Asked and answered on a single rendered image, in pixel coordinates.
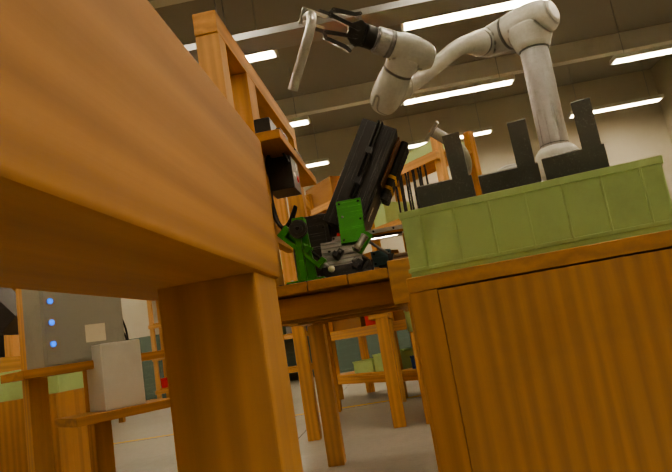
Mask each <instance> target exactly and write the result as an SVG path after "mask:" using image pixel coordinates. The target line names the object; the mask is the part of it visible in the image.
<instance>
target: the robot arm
mask: <svg viewBox="0 0 672 472"><path fill-rule="evenodd" d="M312 11H314V10H312ZM314 12H315V13H316V15H317V16H320V17H323V18H328V17H329V18H331V19H333V20H335V21H337V22H339V23H341V24H343V25H345V26H346V27H348V31H347V33H343V32H337V31H331V30H326V29H325V27H324V26H321V25H318V24H316V28H315V31H316V32H319V33H322V35H323V38H322V39H323V40H325V41H327V42H329V43H331V44H334V45H336V46H338V47H341V48H343V49H344V50H345V51H346V52H347V53H350V52H351V51H352V49H353V48H354V47H361V48H364V49H368V50H371V52H372V53H373V54H376V55H379V56H382V57H384V58H386V61H385V64H384V66H383V68H382V70H381V71H380V73H379V75H378V77H377V79H376V81H375V84H374V86H373V89H372V93H371V98H370V103H371V106H372V108H373V110H374V111H375V112H377V113H378V114H381V115H384V116H386V115H390V114H392V113H393V112H395V111H396V110H397V109H398V107H399V106H400V105H402V104H403V103H404V102H405V101H406V100H408V99H409V98H410V97H411V96H412V94H413V92H414V91H416V90H418V89H420V88H421V87H422V86H424V85H425V84H426V83H428V82H429V81H430V80H431V79H433V78H434V77H435V76H436V75H438V74H439V73H440V72H441V71H443V70H444V69H445V68H446V67H447V66H449V65H450V64H451V63H452V62H454V61H455V60H456V59H458V58H459V57H460V56H462V55H464V54H469V55H473V56H478V57H491V56H495V55H499V54H502V53H505V52H508V51H511V50H515V52H516V53H517V54H518V55H519V56H520V57H521V62H522V66H523V71H524V76H525V80H526V85H527V89H528V94H529V99H530V103H531V108H532V113H533V117H534V122H535V127H536V131H537V136H538V141H539V145H540V150H539V151H538V153H537V155H536V157H535V162H538V166H539V171H540V175H541V180H542V181H546V180H547V179H546V175H545V172H544V168H543V164H542V161H541V159H542V158H546V157H550V156H554V155H558V154H561V153H565V152H569V151H573V150H577V149H579V148H578V147H577V146H575V145H574V144H572V143H570V142H569V139H568V135H567V130H566V126H565V121H564V117H563V112H562V108H561V103H560V99H559V94H558V90H557V84H556V79H555V75H554V71H553V66H552V62H551V57H550V53H549V47H550V44H551V38H552V34H553V31H554V30H556V28H557V27H558V25H559V23H560V13H559V11H558V8H557V7H556V5H555V4H554V3H553V2H552V1H550V0H535V1H531V2H528V3H526V4H523V5H521V6H519V7H517V8H515V9H513V10H511V11H510V12H508V13H507V14H505V15H504V16H502V17H500V18H499V19H497V20H495V21H494V22H492V23H490V24H489V25H487V26H486V27H485V28H481V29H478V30H475V31H473V32H471V33H469V34H466V35H464V36H461V37H459V38H457V39H456V40H454V41H452V42H451V43H450V44H448V45H447V46H446V47H445V48H443V49H442V50H441V51H440V52H439V53H438V54H437V55H436V49H435V47H434V46H433V44H432V43H430V42H429V41H427V40H425V39H423V38H421V37H419V36H416V35H414V34H411V33H407V32H398V31H395V30H391V29H388V28H384V27H382V26H381V27H378V28H377V27H375V26H372V25H370V24H367V23H365V22H364V21H363V20H362V16H361V15H362V12H361V11H359V12H352V11H348V10H344V9H339V8H335V7H333V8H331V9H330V11H329V12H328V11H325V10H322V9H318V11H314ZM333 13H339V14H343V15H347V16H352V17H355V19H358V21H356V22H353V23H351V22H349V21H347V20H345V19H343V18H341V17H339V16H337V15H335V14H333ZM327 35H333V36H339V37H344V38H347V39H348V41H349V42H350V43H351V45H346V44H343V43H341V42H339V41H337V40H334V39H332V38H330V37H328V36H327ZM417 70H418V71H417ZM416 71H417V72H416ZM415 72H416V73H415ZM414 73H415V74H414Z"/></svg>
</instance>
